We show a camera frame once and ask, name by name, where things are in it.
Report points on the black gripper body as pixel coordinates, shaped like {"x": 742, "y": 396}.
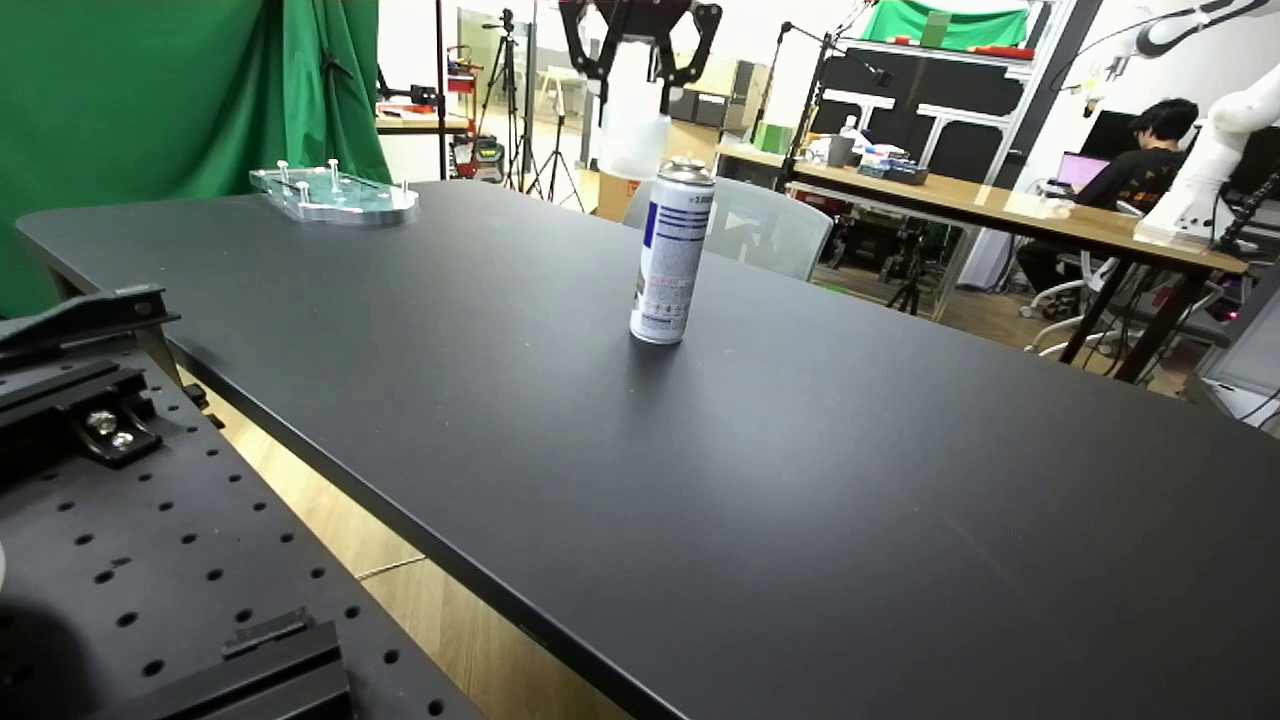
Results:
{"x": 651, "y": 14}

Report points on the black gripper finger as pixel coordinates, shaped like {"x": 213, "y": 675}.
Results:
{"x": 696, "y": 46}
{"x": 586, "y": 35}

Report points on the white translucent can lid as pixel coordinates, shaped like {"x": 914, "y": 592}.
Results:
{"x": 634, "y": 127}

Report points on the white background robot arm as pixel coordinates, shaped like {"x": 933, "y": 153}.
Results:
{"x": 1205, "y": 165}

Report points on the black tripod stand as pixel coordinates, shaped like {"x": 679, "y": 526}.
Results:
{"x": 553, "y": 162}

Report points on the brown cardboard box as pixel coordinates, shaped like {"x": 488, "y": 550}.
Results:
{"x": 611, "y": 199}

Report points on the small wooden side table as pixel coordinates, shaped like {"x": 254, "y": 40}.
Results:
{"x": 421, "y": 121}

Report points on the gray office chair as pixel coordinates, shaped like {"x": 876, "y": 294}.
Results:
{"x": 765, "y": 225}

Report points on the white blue-label spray can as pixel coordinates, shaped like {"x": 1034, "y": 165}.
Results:
{"x": 665, "y": 265}

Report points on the black shelf unit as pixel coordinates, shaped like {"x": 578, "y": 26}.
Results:
{"x": 923, "y": 105}

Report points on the green cloth on shelf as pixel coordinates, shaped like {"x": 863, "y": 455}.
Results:
{"x": 947, "y": 26}

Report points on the clear plastic tray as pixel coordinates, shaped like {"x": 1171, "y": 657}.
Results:
{"x": 333, "y": 193}

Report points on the long wooden desk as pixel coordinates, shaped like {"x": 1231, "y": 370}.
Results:
{"x": 987, "y": 206}

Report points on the purple-screen laptop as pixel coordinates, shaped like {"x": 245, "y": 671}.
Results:
{"x": 1076, "y": 174}

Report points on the green screen curtain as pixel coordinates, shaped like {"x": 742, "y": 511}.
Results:
{"x": 146, "y": 92}

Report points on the seated person in black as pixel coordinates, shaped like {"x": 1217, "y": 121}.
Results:
{"x": 1133, "y": 165}

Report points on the black flat mounting bar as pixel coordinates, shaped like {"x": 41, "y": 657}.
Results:
{"x": 254, "y": 675}

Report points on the black metal clamp bracket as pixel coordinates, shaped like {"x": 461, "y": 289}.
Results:
{"x": 66, "y": 372}

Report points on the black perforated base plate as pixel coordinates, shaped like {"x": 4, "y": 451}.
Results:
{"x": 173, "y": 545}

